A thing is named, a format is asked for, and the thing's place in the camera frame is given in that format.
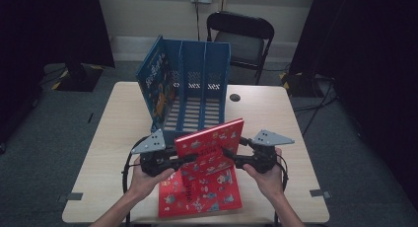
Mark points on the small black floor strip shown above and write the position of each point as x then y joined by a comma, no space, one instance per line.
90,117

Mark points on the red illustrated picture book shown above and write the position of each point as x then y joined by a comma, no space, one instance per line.
210,144
203,197

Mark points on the black stand base yellow tape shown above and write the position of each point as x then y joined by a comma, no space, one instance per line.
77,79
297,85

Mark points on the black folding chair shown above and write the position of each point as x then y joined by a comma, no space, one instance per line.
243,46

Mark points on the grey tape strip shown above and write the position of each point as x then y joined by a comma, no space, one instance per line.
320,193
70,197

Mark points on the blue illustrated picture book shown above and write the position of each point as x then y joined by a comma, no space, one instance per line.
156,85

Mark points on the black curtain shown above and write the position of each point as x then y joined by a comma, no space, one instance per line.
39,39
371,56

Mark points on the person's left hand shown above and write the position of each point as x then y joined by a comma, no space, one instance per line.
144,186

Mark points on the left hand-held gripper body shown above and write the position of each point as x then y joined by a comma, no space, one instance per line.
154,163

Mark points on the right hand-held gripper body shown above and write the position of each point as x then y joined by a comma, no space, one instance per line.
263,158

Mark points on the person's right hand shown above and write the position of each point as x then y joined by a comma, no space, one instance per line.
271,184

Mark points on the blue plastic file rack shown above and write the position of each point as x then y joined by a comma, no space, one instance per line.
213,65

